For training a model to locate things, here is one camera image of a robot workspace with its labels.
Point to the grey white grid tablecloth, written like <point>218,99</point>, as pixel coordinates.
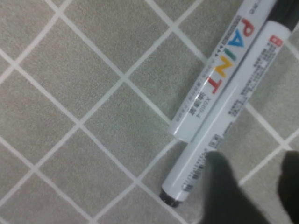
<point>81,98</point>

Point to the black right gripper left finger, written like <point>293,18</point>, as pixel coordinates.
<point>224,198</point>

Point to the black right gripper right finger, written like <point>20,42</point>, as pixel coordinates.
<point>290,186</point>

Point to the white marker black cap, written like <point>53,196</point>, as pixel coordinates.
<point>236,112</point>

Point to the white PAINT marker pen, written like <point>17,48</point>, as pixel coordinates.
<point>210,88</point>

